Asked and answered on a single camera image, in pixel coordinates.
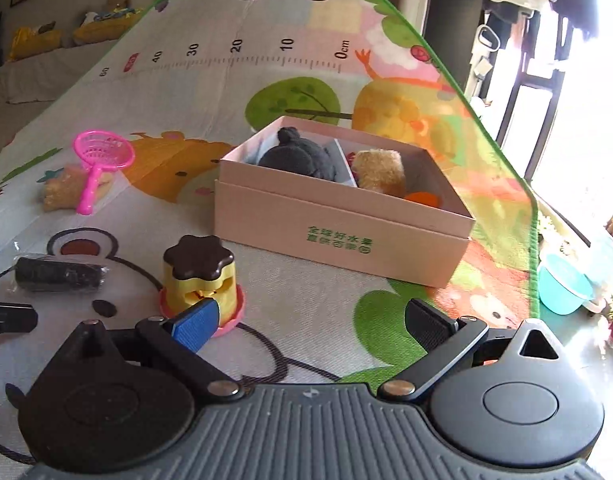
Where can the yellow pudding toy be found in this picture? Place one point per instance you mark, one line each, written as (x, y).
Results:
(196, 260)

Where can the black plush toy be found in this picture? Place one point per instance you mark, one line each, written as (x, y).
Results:
(296, 157)

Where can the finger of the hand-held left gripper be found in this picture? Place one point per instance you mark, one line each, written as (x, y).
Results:
(11, 320)

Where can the cartoon printed play mat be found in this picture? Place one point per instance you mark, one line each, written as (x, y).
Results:
(186, 85)

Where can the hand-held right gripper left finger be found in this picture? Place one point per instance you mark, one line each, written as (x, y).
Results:
(196, 325)

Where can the teal plastic basin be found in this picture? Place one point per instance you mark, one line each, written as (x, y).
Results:
(564, 285)

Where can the white card divider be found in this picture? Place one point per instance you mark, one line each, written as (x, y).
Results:
(342, 157)

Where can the white plush duck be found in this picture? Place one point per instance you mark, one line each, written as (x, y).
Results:
(90, 17)

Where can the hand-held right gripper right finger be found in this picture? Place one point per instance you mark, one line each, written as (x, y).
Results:
(426, 325)

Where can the black roll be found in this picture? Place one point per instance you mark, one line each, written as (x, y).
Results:
(56, 275)

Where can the brown plush bear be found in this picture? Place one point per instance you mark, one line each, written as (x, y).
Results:
(117, 0)

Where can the tan plush toy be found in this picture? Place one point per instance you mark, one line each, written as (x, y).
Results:
(59, 192)
(381, 170)

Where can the pink toy strainer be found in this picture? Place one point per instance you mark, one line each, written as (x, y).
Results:
(101, 152)

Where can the orange plastic toy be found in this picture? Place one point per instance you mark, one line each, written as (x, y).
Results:
(421, 197)

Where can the yellow pillow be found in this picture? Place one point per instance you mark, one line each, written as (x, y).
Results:
(106, 27)
(34, 42)

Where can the grey sofa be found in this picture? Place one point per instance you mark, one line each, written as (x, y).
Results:
(31, 90)

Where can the pink cardboard box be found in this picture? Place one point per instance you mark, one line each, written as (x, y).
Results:
(336, 230)

